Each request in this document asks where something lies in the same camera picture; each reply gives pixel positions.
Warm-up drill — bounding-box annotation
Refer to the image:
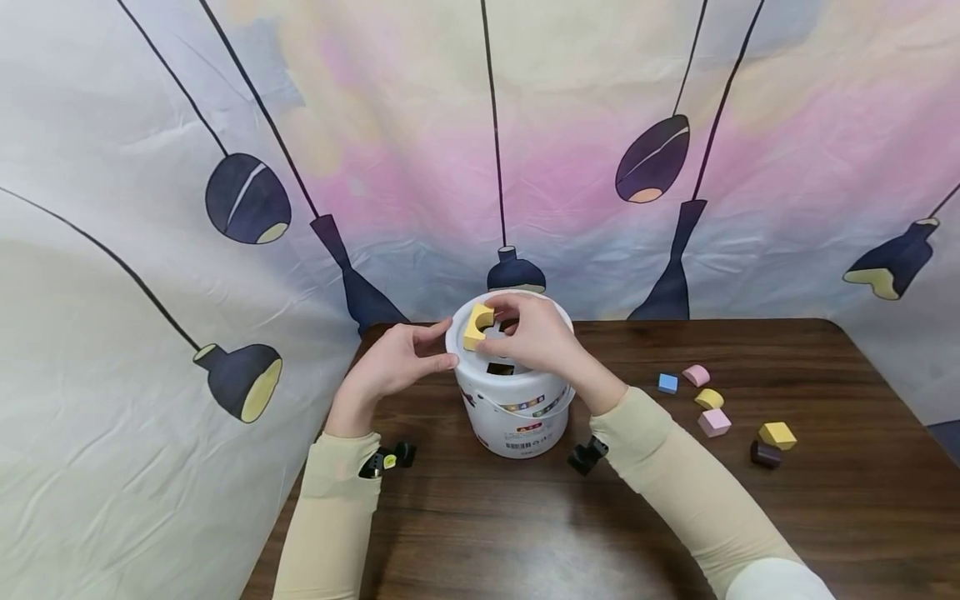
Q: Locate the person's left hand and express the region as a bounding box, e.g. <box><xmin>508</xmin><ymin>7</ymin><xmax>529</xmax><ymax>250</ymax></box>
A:
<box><xmin>330</xmin><ymin>317</ymin><xmax>460</xmax><ymax>416</ymax></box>

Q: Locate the person's right hand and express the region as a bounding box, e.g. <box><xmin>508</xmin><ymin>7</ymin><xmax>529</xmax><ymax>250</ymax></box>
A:
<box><xmin>480</xmin><ymin>293</ymin><xmax>595</xmax><ymax>386</ymax></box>

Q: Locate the yellow arch block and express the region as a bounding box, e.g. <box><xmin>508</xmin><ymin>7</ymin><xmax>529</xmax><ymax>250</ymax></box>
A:
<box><xmin>462</xmin><ymin>303</ymin><xmax>496</xmax><ymax>352</ymax></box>

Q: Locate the white shape sorter bucket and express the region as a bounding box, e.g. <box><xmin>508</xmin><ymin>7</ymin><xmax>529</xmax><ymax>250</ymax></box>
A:
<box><xmin>445</xmin><ymin>290</ymin><xmax>578</xmax><ymax>460</ymax></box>

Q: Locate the person's right forearm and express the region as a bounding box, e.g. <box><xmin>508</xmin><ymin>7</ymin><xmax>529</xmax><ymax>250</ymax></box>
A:
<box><xmin>576</xmin><ymin>363</ymin><xmax>835</xmax><ymax>600</ymax></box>

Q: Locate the person's left forearm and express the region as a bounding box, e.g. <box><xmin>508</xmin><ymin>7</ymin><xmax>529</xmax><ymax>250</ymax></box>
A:
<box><xmin>272</xmin><ymin>397</ymin><xmax>383</xmax><ymax>600</ymax></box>

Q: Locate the yellow cube block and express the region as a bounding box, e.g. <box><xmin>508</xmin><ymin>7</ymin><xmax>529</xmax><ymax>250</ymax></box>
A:
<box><xmin>757</xmin><ymin>422</ymin><xmax>798</xmax><ymax>452</ymax></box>

